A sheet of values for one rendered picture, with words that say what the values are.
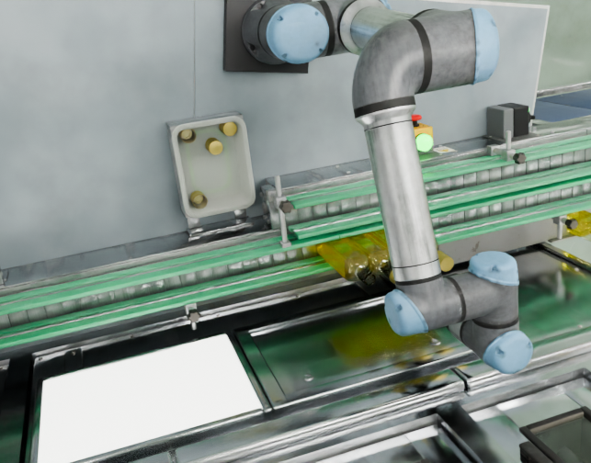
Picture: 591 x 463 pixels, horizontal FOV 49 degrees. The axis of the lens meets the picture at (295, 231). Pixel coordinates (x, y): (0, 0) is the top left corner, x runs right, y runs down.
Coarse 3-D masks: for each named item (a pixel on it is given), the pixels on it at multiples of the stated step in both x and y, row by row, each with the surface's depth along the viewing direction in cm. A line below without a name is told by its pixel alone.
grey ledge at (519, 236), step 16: (528, 224) 181; (544, 224) 183; (464, 240) 176; (480, 240) 178; (496, 240) 180; (512, 240) 181; (528, 240) 183; (544, 240) 185; (560, 240) 184; (464, 256) 178
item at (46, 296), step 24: (528, 192) 168; (432, 216) 161; (264, 240) 157; (312, 240) 153; (168, 264) 149; (192, 264) 148; (216, 264) 147; (48, 288) 143; (72, 288) 143; (96, 288) 140; (0, 312) 135
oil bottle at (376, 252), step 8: (352, 240) 155; (360, 240) 154; (368, 240) 154; (376, 240) 153; (360, 248) 150; (368, 248) 149; (376, 248) 148; (384, 248) 148; (368, 256) 146; (376, 256) 145; (384, 256) 145; (376, 264) 145; (376, 272) 146
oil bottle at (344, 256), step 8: (336, 240) 156; (344, 240) 155; (320, 248) 160; (328, 248) 154; (336, 248) 151; (344, 248) 150; (352, 248) 150; (328, 256) 155; (336, 256) 149; (344, 256) 146; (352, 256) 145; (360, 256) 145; (336, 264) 150; (344, 264) 145; (352, 264) 144; (360, 264) 144; (368, 264) 145; (344, 272) 146; (352, 272) 144; (352, 280) 145
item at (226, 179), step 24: (216, 120) 150; (240, 120) 151; (192, 144) 157; (240, 144) 156; (192, 168) 158; (216, 168) 160; (240, 168) 161; (216, 192) 162; (240, 192) 164; (192, 216) 155
